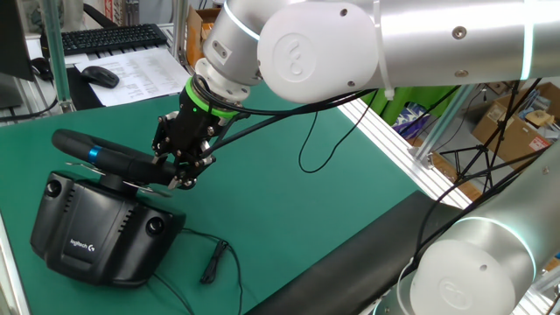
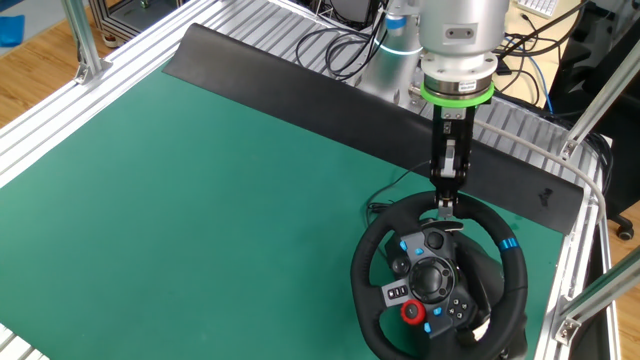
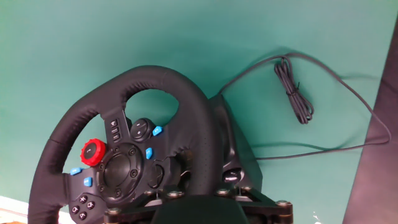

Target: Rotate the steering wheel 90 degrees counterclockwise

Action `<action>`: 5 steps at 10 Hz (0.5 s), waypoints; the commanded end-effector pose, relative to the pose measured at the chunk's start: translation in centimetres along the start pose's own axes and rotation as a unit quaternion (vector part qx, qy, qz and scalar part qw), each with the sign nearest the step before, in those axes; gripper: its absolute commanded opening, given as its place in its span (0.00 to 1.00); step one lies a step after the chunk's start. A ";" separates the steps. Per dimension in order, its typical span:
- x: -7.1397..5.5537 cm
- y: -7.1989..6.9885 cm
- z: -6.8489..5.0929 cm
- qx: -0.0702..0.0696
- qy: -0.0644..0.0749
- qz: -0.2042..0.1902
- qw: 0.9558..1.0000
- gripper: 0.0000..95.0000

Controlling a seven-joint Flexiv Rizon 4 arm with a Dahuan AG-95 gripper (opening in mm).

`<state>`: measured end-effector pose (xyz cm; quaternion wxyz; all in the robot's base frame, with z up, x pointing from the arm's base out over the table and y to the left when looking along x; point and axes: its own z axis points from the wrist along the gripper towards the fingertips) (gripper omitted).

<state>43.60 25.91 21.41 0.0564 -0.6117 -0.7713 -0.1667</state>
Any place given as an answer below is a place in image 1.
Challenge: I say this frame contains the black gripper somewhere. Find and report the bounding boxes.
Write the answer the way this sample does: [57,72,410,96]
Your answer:
[150,92,232,190]

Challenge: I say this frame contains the black racing steering wheel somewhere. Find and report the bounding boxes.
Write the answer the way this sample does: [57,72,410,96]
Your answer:
[51,128,193,198]

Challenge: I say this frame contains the black Logitech wheel base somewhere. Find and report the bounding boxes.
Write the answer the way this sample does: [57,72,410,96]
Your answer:
[29,171,187,289]

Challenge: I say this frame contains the white printed paper sheet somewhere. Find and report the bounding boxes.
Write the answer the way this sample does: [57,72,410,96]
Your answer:
[73,46,192,108]

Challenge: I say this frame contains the black computer mouse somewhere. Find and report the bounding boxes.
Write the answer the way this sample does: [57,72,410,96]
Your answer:
[80,65,121,90]

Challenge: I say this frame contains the taped cardboard box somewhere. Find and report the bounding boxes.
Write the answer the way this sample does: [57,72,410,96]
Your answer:
[185,4,222,69]

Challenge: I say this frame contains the green table mat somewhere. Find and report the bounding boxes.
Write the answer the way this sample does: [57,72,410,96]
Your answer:
[0,82,421,315]

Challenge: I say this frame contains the black computer keyboard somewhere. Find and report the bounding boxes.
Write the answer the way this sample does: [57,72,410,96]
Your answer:
[60,23,169,57]

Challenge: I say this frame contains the black rounded desk object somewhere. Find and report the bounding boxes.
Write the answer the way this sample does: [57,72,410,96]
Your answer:
[31,56,54,82]

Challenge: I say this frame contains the black computer monitor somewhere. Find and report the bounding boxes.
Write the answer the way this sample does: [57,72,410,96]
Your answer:
[0,0,35,110]

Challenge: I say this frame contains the black foam strip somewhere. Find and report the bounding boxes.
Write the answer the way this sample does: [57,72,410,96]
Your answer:
[244,190,460,315]

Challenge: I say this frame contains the bright green cloth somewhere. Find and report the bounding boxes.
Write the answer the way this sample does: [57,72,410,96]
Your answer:
[360,85,460,126]

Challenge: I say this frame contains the blue patterned bag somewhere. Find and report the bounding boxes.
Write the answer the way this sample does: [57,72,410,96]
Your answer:
[392,102,432,140]

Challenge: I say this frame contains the black tripod stand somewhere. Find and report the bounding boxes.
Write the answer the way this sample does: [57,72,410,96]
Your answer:
[439,78,560,193]

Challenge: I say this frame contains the open brown cardboard box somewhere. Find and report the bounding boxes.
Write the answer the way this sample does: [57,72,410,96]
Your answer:
[471,81,560,163]

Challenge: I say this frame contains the green flange ring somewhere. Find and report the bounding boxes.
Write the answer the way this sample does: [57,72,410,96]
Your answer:
[183,76,241,120]

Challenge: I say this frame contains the black wheel base cable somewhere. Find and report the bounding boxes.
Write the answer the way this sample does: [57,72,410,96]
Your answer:
[150,227,244,315]

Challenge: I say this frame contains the thin black hanging cable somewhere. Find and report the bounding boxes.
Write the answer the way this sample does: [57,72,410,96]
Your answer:
[297,89,378,174]

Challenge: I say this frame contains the thick black gripper cable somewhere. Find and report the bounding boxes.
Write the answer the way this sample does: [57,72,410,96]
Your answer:
[192,73,377,158]

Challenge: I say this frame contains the black desk cable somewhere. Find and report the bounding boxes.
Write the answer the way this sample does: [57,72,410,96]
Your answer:
[0,96,59,123]

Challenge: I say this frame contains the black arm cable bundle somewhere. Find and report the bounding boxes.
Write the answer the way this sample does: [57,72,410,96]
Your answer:
[400,143,552,281]

